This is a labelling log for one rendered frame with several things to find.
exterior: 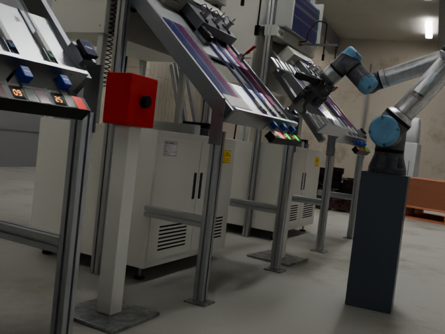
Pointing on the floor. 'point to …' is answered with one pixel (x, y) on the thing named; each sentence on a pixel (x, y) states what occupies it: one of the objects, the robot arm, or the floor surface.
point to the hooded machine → (412, 148)
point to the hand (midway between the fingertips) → (289, 109)
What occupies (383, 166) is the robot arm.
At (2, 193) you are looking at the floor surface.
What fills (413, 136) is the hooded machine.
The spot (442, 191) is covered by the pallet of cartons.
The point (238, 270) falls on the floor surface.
